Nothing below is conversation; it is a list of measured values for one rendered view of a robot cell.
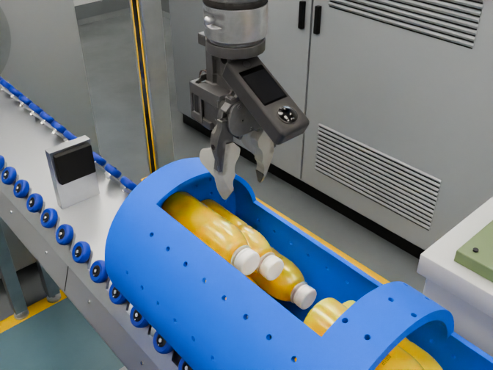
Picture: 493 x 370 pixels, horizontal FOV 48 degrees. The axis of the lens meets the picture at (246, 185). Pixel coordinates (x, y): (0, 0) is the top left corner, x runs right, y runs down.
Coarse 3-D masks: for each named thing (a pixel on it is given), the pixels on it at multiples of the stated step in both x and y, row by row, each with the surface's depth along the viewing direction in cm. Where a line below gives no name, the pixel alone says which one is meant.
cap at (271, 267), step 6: (270, 258) 89; (276, 258) 89; (264, 264) 88; (270, 264) 88; (276, 264) 89; (282, 264) 90; (264, 270) 88; (270, 270) 88; (276, 270) 90; (264, 276) 89; (270, 276) 89; (276, 276) 90
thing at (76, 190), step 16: (64, 144) 127; (80, 144) 127; (48, 160) 125; (64, 160) 125; (80, 160) 127; (64, 176) 126; (80, 176) 129; (96, 176) 134; (64, 192) 130; (80, 192) 133; (96, 192) 136
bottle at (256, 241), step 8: (208, 200) 99; (216, 208) 97; (224, 208) 98; (224, 216) 95; (232, 216) 96; (240, 224) 94; (248, 232) 92; (256, 232) 93; (248, 240) 91; (256, 240) 91; (264, 240) 92; (256, 248) 90; (264, 248) 90; (264, 256) 89; (256, 272) 91
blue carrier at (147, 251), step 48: (144, 192) 88; (192, 192) 97; (240, 192) 103; (144, 240) 83; (192, 240) 79; (288, 240) 98; (144, 288) 83; (192, 288) 76; (240, 288) 72; (336, 288) 92; (384, 288) 69; (192, 336) 76; (240, 336) 70; (288, 336) 66; (336, 336) 64; (384, 336) 62; (432, 336) 80
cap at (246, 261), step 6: (240, 252) 84; (246, 252) 83; (252, 252) 84; (240, 258) 83; (246, 258) 83; (252, 258) 84; (258, 258) 85; (234, 264) 84; (240, 264) 83; (246, 264) 83; (252, 264) 84; (258, 264) 85; (240, 270) 83; (246, 270) 84; (252, 270) 85
